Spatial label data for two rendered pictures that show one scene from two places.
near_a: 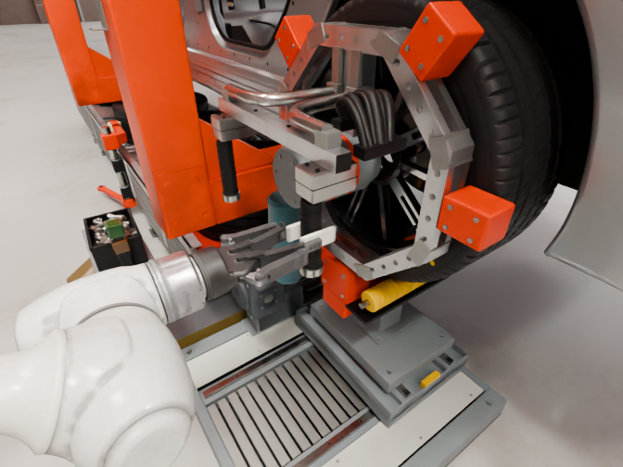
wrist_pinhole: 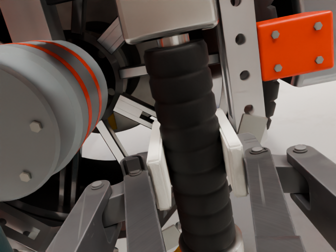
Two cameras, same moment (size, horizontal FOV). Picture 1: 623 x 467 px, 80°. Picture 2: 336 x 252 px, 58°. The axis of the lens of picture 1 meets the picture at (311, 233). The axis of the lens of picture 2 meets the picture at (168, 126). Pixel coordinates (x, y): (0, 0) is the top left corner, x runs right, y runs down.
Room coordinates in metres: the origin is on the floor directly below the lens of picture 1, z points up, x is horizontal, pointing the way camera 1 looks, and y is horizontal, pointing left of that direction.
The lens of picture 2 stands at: (0.43, 0.14, 0.91)
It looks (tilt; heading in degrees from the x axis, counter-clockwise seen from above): 18 degrees down; 309
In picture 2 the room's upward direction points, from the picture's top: 12 degrees counter-clockwise
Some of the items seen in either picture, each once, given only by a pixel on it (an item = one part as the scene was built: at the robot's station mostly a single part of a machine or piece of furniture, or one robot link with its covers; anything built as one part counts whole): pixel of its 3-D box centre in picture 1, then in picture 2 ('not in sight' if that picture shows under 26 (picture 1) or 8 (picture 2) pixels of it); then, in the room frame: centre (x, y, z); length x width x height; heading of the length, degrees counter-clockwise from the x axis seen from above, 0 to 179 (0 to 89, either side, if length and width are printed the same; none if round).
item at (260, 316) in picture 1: (289, 282); not in sight; (1.06, 0.08, 0.26); 0.42 x 0.18 x 0.35; 125
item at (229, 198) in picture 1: (227, 169); not in sight; (0.81, 0.20, 0.83); 0.04 x 0.04 x 0.16
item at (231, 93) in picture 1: (280, 75); not in sight; (0.81, 0.06, 1.03); 0.19 x 0.18 x 0.11; 125
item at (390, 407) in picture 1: (375, 337); not in sight; (0.90, -0.23, 0.13); 0.50 x 0.36 x 0.10; 35
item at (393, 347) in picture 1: (382, 299); not in sight; (0.90, -0.23, 0.32); 0.40 x 0.30 x 0.28; 35
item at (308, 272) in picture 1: (311, 234); (194, 155); (0.53, 0.00, 0.83); 0.04 x 0.04 x 0.16
